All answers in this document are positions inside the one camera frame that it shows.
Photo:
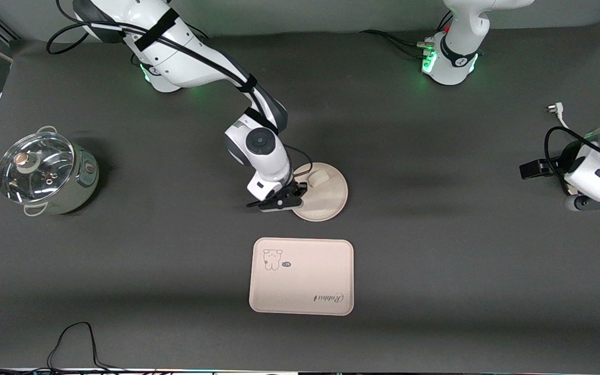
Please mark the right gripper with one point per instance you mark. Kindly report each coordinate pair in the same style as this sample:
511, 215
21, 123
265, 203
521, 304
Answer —
296, 188

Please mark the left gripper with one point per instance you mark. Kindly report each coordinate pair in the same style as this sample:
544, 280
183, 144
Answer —
565, 164

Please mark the white bun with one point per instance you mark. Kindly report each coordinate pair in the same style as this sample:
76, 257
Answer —
316, 178

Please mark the round beige plate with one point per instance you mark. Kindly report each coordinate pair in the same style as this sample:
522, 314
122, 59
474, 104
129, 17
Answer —
326, 203

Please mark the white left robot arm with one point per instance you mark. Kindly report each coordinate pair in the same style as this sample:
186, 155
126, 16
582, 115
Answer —
456, 57

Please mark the beige rectangular tray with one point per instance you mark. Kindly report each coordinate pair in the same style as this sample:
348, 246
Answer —
305, 281

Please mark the pot with glass lid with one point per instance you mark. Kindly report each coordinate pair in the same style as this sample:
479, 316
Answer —
45, 166

